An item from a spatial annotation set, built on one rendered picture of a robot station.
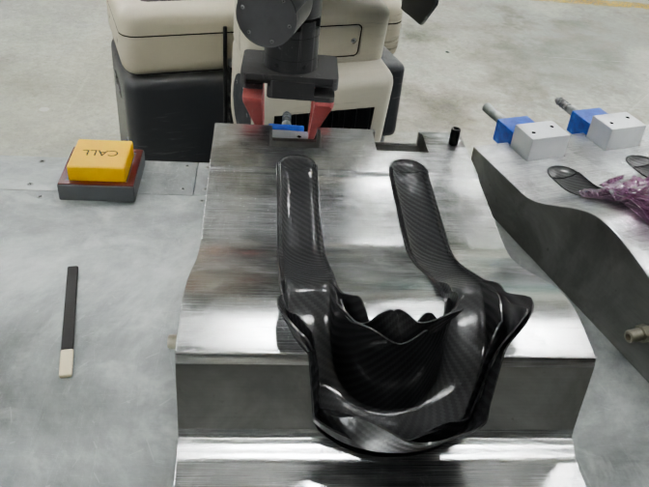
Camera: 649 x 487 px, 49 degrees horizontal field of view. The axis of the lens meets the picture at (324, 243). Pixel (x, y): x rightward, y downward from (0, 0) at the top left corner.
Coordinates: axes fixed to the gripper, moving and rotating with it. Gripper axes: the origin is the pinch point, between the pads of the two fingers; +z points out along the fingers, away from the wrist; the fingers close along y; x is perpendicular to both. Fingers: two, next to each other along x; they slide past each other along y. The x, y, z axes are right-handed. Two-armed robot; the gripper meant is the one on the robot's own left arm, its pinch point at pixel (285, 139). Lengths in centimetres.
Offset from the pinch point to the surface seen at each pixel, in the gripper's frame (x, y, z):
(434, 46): 254, 69, 81
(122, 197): -7.6, -17.1, 4.2
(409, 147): -5.1, 13.3, -2.9
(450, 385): -39.6, 11.9, -3.3
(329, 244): -24.6, 4.1, -3.6
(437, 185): -14.7, 14.7, -4.2
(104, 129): 155, -62, 83
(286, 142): -5.7, 0.1, -2.8
